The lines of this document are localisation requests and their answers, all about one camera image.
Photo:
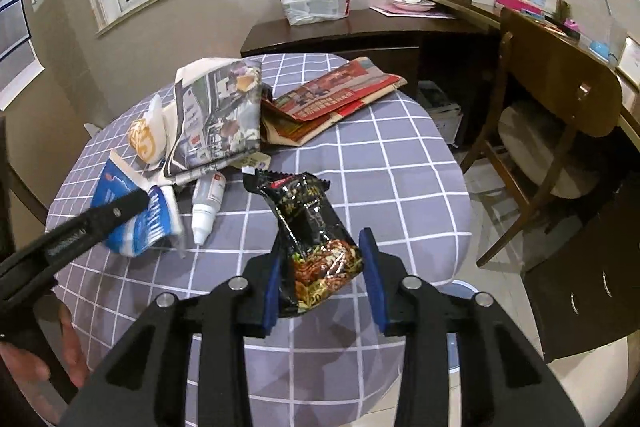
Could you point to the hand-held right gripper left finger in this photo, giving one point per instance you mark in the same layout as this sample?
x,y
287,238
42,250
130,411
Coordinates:
x,y
272,297

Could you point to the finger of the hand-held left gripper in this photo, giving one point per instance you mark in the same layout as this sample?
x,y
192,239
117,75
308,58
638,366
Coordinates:
x,y
110,214

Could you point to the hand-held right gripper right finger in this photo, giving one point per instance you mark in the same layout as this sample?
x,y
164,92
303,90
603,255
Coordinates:
x,y
375,287

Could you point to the blue white carton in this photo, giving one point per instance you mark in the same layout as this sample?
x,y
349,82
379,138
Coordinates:
x,y
150,227

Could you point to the orange white paper wrapper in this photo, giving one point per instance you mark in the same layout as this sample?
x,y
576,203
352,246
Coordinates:
x,y
145,137

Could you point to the black noodle packet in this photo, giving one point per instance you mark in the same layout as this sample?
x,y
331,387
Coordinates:
x,y
305,217

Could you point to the white plastic bottle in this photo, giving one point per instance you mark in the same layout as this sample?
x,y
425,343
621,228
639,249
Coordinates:
x,y
207,202

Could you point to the newspaper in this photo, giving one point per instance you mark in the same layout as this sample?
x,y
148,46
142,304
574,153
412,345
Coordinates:
x,y
215,117

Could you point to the person's left hand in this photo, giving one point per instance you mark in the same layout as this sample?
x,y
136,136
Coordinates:
x,y
75,352

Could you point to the white grey box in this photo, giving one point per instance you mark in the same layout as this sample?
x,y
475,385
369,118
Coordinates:
x,y
442,112

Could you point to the flattened red cardboard box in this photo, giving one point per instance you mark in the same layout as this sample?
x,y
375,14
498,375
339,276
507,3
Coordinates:
x,y
340,97

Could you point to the dark drawer cabinet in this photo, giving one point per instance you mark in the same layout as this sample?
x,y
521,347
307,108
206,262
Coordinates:
x,y
590,287

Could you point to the beige seat cushion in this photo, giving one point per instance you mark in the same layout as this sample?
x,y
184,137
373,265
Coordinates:
x,y
520,122

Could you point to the dark wooden desk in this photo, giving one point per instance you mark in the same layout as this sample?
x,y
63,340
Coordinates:
x,y
350,37

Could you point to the brown wooden chair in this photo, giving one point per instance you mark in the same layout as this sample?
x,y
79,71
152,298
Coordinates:
x,y
550,77

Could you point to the pink paper sheet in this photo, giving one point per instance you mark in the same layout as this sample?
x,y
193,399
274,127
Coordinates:
x,y
385,11

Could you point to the pink box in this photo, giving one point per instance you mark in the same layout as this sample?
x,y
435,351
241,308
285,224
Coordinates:
x,y
515,2

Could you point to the small pink object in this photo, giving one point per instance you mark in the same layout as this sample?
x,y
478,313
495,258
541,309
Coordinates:
x,y
571,26

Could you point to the pen holder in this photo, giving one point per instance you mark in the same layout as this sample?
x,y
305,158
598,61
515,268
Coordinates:
x,y
562,9

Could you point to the framed certificate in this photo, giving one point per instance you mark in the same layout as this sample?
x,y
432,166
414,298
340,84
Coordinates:
x,y
631,57

